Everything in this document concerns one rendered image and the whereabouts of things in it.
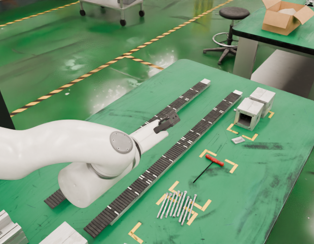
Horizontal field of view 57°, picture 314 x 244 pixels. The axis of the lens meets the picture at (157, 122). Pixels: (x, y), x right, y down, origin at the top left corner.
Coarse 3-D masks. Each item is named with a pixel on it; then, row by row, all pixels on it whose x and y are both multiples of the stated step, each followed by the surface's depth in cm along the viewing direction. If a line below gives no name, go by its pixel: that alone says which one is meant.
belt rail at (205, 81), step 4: (204, 80) 161; (208, 80) 161; (208, 84) 162; (204, 88) 158; (200, 92) 156; (188, 100) 150; (184, 104) 146; (180, 108) 145; (176, 112) 143; (164, 120) 136
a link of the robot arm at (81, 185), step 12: (72, 168) 52; (84, 168) 53; (60, 180) 54; (72, 180) 51; (84, 180) 51; (96, 180) 53; (108, 180) 54; (72, 192) 53; (84, 192) 51; (96, 192) 53; (84, 204) 53
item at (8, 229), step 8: (0, 216) 88; (8, 216) 89; (0, 224) 88; (8, 224) 90; (16, 224) 86; (0, 232) 87; (8, 232) 84; (16, 232) 84; (0, 240) 82; (8, 240) 83; (16, 240) 86; (24, 240) 88
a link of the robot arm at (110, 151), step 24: (72, 120) 50; (0, 144) 47; (24, 144) 48; (48, 144) 47; (72, 144) 47; (96, 144) 48; (120, 144) 50; (0, 168) 47; (24, 168) 48; (96, 168) 52; (120, 168) 51
